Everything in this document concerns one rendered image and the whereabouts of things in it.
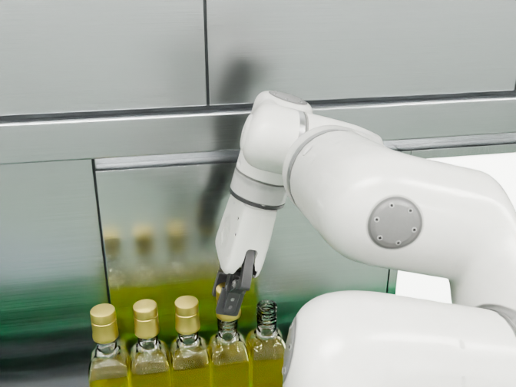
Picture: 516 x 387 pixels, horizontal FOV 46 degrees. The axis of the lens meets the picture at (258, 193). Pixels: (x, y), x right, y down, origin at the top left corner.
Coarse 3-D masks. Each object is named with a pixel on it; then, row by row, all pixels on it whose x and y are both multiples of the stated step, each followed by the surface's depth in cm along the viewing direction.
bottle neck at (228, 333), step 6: (222, 324) 86; (228, 324) 86; (234, 324) 86; (222, 330) 86; (228, 330) 86; (234, 330) 87; (222, 336) 87; (228, 336) 87; (234, 336) 87; (228, 342) 87
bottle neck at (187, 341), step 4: (196, 332) 86; (180, 336) 86; (184, 336) 85; (188, 336) 85; (192, 336) 86; (196, 336) 86; (180, 340) 86; (184, 340) 86; (188, 340) 86; (192, 340) 86; (196, 340) 86; (180, 344) 86; (184, 344) 86; (188, 344) 86; (192, 344) 86; (196, 344) 86
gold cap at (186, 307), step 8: (184, 296) 86; (192, 296) 86; (176, 304) 84; (184, 304) 84; (192, 304) 84; (176, 312) 84; (184, 312) 83; (192, 312) 84; (176, 320) 85; (184, 320) 84; (192, 320) 84; (176, 328) 85; (184, 328) 84; (192, 328) 85
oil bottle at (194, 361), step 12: (180, 348) 86; (192, 348) 86; (204, 348) 87; (180, 360) 85; (192, 360) 86; (204, 360) 86; (180, 372) 86; (192, 372) 86; (204, 372) 87; (180, 384) 87; (192, 384) 87; (204, 384) 87
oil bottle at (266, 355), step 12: (252, 336) 89; (276, 336) 89; (252, 348) 88; (264, 348) 87; (276, 348) 88; (252, 360) 88; (264, 360) 88; (276, 360) 88; (252, 372) 89; (264, 372) 89; (276, 372) 89; (252, 384) 90; (264, 384) 90; (276, 384) 90
